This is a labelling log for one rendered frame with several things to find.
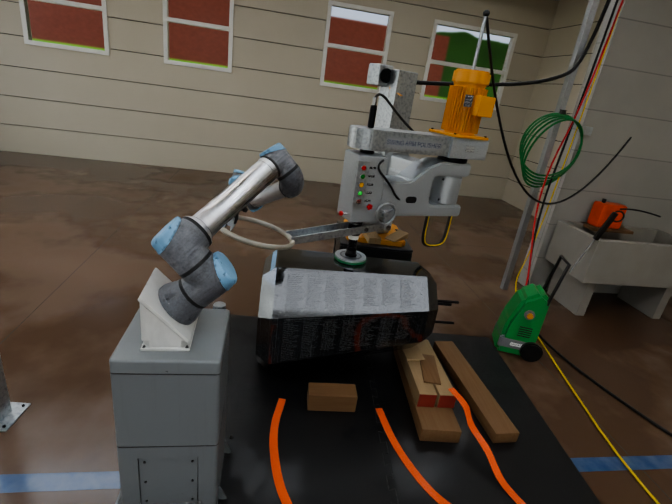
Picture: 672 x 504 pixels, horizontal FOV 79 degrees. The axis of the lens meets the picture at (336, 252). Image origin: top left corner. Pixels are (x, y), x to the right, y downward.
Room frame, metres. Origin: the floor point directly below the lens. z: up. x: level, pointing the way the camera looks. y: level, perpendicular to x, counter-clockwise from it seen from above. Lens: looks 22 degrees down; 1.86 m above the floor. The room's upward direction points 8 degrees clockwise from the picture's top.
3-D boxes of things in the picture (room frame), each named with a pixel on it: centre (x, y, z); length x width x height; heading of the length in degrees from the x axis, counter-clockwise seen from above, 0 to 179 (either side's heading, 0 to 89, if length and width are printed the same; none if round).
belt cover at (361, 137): (2.73, -0.42, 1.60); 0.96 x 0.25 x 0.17; 115
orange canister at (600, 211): (4.39, -2.88, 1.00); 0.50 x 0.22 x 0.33; 101
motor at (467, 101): (2.85, -0.70, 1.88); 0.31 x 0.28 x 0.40; 25
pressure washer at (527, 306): (3.06, -1.63, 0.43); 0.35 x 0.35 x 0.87; 80
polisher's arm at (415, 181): (2.74, -0.46, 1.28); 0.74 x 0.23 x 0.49; 115
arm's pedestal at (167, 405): (1.43, 0.61, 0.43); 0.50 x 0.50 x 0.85; 11
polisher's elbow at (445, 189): (2.86, -0.70, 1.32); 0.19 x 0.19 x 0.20
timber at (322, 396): (2.05, -0.10, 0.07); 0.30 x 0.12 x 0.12; 98
